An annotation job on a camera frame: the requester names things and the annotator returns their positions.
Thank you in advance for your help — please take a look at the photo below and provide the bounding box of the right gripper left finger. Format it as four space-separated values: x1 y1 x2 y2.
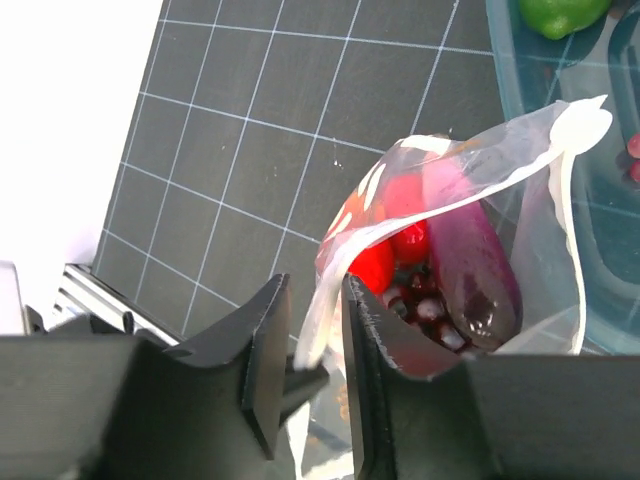
1 275 290 479

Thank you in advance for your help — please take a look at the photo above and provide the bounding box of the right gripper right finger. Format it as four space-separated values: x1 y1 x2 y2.
342 277 639 479

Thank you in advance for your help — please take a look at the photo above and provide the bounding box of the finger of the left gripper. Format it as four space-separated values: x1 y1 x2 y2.
279 353 329 427

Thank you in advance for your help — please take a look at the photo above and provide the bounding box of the dark red grape bunch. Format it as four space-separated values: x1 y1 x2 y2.
379 269 473 354

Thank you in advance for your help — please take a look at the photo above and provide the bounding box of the purple eggplant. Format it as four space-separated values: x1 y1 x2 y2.
422 158 523 352

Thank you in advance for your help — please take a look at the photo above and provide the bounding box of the clear dotted zip bag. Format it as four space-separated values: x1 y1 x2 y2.
294 97 612 479

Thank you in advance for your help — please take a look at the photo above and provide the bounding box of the red apple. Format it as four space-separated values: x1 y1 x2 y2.
382 174 431 266

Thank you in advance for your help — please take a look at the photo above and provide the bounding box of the red tomato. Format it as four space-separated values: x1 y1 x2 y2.
348 239 395 294

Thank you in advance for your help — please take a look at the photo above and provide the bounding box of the blue plastic basket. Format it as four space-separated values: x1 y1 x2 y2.
486 1 639 354

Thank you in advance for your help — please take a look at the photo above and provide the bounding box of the light pink grape bunch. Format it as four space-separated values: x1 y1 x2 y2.
626 133 640 183

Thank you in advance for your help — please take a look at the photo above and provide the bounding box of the green lime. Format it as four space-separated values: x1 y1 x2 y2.
518 0 612 40

